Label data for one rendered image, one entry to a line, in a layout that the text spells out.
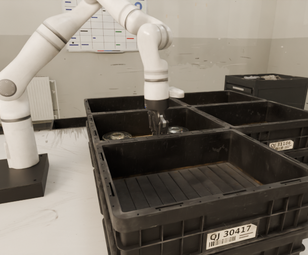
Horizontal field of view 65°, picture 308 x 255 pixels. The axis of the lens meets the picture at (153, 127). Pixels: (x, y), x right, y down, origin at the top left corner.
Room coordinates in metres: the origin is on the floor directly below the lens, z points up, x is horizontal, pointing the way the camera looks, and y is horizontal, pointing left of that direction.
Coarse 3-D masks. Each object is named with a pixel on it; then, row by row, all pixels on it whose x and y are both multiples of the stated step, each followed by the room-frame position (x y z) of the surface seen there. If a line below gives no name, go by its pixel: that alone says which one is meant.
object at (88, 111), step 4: (124, 96) 1.19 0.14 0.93; (128, 96) 1.19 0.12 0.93; (132, 96) 1.19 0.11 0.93; (136, 96) 1.20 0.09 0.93; (140, 96) 1.20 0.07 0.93; (84, 100) 1.09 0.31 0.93; (172, 100) 1.10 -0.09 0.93; (176, 100) 1.09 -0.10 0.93; (84, 104) 1.05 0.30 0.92; (88, 104) 1.01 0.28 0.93; (180, 104) 1.01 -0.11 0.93; (184, 104) 1.01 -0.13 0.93; (88, 108) 0.99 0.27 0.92; (88, 112) 0.87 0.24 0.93; (96, 112) 0.87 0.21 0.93; (100, 112) 0.87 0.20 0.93; (104, 112) 0.87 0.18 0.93; (108, 112) 0.87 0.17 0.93
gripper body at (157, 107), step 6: (150, 102) 0.70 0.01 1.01; (156, 102) 0.69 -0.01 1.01; (162, 102) 0.69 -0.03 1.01; (168, 102) 0.71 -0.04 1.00; (150, 108) 0.70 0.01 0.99; (156, 108) 0.69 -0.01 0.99; (162, 108) 0.69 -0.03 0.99; (156, 114) 0.70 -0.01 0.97; (162, 114) 0.70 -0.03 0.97; (156, 120) 0.70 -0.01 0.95
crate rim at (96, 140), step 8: (112, 112) 0.87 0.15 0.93; (120, 112) 0.87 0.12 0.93; (128, 112) 0.88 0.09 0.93; (136, 112) 0.89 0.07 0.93; (200, 112) 0.87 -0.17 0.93; (216, 120) 0.77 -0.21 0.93; (224, 128) 0.69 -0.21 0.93; (96, 136) 0.62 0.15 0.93; (144, 136) 0.62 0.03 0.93; (152, 136) 0.62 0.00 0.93; (160, 136) 0.62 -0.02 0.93; (96, 144) 0.57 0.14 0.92
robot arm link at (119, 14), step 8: (104, 0) 0.80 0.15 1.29; (112, 0) 0.79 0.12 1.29; (120, 0) 0.78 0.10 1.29; (112, 8) 0.78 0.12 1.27; (120, 8) 0.77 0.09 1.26; (128, 8) 0.76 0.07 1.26; (136, 8) 0.76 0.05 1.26; (112, 16) 0.79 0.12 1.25; (120, 16) 0.76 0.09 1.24; (120, 24) 0.78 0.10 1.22
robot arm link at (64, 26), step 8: (88, 0) 0.88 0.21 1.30; (96, 0) 0.88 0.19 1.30; (80, 8) 0.90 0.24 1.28; (88, 8) 0.90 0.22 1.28; (96, 8) 0.90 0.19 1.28; (56, 16) 0.85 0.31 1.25; (64, 16) 0.86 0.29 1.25; (72, 16) 0.87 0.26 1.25; (80, 16) 0.88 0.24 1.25; (88, 16) 0.89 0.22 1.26; (48, 24) 0.82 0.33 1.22; (56, 24) 0.82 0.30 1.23; (64, 24) 0.84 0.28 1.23; (72, 24) 0.85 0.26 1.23; (80, 24) 0.87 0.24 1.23; (56, 32) 0.82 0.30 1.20; (64, 32) 0.83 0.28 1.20; (72, 32) 0.86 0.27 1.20; (64, 40) 0.84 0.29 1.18
